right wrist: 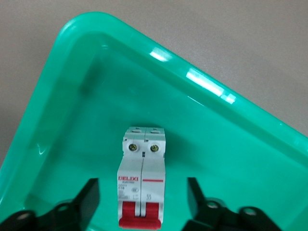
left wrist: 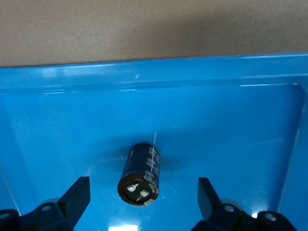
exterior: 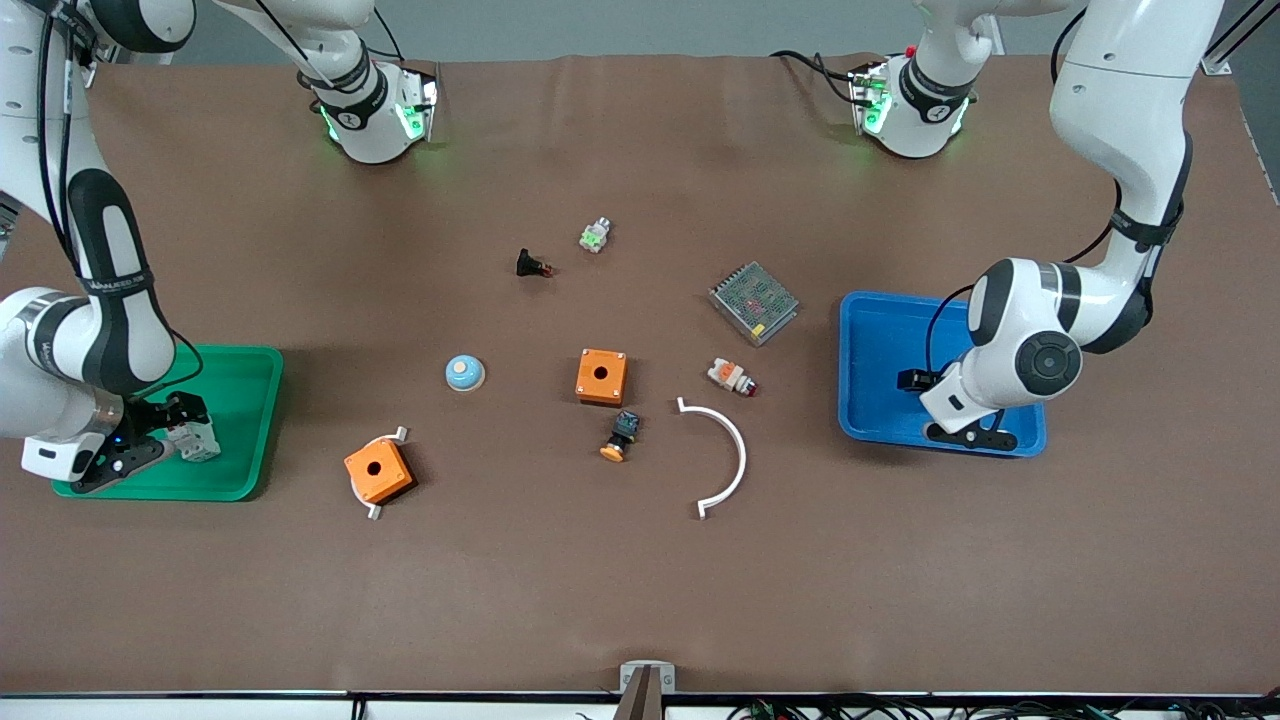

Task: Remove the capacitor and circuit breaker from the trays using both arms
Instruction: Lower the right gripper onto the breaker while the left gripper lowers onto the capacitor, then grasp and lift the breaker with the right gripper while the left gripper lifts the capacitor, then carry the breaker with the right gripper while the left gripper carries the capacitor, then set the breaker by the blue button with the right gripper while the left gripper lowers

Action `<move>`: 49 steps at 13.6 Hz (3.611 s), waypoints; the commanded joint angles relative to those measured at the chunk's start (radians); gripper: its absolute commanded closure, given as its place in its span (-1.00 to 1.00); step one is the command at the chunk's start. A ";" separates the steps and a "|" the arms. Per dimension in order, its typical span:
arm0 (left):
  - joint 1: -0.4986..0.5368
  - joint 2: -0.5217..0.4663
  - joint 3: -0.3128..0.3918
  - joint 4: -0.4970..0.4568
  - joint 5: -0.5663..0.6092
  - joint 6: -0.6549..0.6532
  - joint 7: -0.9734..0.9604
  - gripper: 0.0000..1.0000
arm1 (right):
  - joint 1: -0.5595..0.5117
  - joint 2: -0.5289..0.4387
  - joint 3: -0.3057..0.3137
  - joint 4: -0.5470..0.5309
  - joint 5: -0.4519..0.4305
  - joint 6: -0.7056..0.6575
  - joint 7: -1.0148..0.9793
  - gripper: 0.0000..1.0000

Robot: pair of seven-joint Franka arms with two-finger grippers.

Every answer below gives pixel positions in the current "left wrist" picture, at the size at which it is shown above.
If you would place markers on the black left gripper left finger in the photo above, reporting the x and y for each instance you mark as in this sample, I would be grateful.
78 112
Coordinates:
77 195

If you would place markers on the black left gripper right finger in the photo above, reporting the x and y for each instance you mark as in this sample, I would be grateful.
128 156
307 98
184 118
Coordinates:
209 197

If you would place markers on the dark cylindrical capacitor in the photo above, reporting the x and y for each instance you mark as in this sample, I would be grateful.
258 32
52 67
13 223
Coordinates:
140 168

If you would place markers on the blue plastic tray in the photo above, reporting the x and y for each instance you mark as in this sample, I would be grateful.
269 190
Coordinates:
216 120

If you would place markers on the brown table mat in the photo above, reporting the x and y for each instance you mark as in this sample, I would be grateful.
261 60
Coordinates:
96 29

